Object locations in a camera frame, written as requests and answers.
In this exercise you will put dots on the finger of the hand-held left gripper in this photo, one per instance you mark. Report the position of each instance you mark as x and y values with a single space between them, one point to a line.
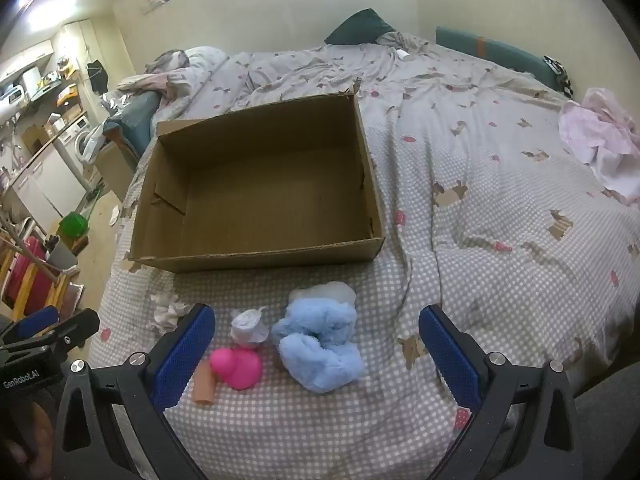
70 332
35 321

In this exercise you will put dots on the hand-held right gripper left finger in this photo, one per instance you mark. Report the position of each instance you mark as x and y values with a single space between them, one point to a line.
182 360

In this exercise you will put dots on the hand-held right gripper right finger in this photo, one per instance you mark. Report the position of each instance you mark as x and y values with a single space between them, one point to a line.
452 360

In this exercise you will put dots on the tan cardboard tube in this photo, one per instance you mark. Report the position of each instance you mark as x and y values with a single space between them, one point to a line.
205 382

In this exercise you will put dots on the clear plastic bag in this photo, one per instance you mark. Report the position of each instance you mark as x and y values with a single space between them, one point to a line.
165 310

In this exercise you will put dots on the pink soft ball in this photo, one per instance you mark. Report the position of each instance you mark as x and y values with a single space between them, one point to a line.
237 367

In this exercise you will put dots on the blue plush toy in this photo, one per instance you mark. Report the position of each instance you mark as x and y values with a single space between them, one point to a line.
320 350

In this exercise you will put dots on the white plush toy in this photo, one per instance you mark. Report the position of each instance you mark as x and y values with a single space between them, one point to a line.
327 291

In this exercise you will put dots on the brown cardboard box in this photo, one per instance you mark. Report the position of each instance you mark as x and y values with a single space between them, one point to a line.
270 185

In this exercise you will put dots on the yellow rack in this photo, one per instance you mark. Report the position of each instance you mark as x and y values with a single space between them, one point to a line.
60 290

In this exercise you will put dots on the red suitcase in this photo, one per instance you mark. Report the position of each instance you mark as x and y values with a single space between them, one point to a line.
25 272

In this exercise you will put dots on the grey bin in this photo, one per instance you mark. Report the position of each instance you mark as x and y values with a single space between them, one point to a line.
61 255

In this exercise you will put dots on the white cabinet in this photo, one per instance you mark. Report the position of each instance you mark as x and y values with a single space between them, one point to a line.
45 185

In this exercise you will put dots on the person's grey trousers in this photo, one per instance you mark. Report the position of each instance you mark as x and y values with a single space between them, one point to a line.
607 420

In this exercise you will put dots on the grey checked printed blanket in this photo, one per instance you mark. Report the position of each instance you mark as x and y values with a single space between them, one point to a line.
500 185

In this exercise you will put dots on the white washing machine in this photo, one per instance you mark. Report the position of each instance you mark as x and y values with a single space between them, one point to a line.
80 142

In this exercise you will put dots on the teal blanket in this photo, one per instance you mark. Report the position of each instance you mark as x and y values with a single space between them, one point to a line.
132 117

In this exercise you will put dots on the black hanging garment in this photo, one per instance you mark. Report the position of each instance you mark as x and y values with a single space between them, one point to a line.
97 76

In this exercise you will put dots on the pink crumpled cloth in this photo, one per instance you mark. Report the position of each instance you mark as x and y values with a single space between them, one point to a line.
602 135

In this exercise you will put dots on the black and white patterned cloth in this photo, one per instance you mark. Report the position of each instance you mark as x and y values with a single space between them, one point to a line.
560 75

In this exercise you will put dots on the teal headboard cushion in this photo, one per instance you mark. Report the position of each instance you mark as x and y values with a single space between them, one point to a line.
500 55

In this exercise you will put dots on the small white paper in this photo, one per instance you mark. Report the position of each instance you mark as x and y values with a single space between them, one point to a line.
403 54

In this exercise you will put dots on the dark green pillow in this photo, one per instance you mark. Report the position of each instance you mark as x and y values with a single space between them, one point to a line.
360 27

